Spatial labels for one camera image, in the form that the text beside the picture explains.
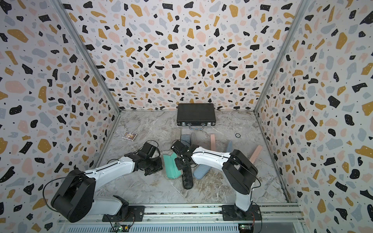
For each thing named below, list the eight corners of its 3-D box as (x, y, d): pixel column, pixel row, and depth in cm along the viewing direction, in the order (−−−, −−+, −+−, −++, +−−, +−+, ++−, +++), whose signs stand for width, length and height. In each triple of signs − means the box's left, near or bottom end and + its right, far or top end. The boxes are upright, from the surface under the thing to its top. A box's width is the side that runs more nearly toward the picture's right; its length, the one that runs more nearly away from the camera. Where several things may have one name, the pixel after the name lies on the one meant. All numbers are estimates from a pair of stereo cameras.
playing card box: (124, 138, 107) (122, 136, 105) (127, 133, 110) (126, 130, 108) (133, 140, 105) (132, 138, 103) (136, 135, 108) (135, 133, 106)
